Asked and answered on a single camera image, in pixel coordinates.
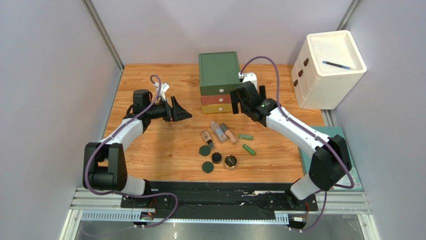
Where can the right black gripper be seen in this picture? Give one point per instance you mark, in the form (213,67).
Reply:
(245,96)

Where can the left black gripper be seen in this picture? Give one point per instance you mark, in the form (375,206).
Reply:
(179,114)

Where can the red drawer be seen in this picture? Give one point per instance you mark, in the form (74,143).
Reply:
(216,99)

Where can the green top drawer box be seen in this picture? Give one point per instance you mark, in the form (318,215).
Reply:
(218,73)

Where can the brown foundation bottle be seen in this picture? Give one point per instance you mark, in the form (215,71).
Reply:
(208,139)

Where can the beige grey-cap tube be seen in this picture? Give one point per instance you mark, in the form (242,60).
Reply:
(229,134)

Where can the clear blue-label bottle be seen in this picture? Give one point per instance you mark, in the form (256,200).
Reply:
(219,133)

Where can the black round jar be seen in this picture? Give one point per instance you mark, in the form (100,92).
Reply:
(216,158)

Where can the gold rim compact jar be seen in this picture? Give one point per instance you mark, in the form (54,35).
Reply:
(230,162)

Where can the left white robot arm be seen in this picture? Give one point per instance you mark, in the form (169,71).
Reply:
(105,170)

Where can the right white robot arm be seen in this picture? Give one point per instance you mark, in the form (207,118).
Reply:
(330,159)

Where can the yellow bottom drawer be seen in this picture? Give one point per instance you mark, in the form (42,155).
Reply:
(217,108)

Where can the green lipstick upper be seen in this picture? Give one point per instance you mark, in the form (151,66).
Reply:
(245,137)

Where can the green lipstick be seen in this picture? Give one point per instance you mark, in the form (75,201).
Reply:
(245,137)
(249,149)

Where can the green round pad upper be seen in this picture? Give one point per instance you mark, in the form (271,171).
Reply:
(204,150)

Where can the green round pad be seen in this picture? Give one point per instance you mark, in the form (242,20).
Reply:
(207,167)
(204,150)

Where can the green lipstick lower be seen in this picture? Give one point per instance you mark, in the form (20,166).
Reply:
(249,149)

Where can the green round pad lower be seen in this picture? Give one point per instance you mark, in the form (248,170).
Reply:
(207,167)

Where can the white three-drawer cabinet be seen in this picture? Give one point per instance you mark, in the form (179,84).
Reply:
(318,86)

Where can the blue pen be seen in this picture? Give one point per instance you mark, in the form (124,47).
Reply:
(336,65)

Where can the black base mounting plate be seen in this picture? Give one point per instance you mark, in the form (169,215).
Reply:
(220,200)

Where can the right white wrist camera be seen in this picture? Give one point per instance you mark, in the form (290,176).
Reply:
(248,77)

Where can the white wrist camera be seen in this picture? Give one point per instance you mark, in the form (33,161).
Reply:
(163,89)
(248,77)

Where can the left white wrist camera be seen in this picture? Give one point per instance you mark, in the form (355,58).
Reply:
(163,89)

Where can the aluminium frame rail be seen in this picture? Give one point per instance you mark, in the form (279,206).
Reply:
(106,209)

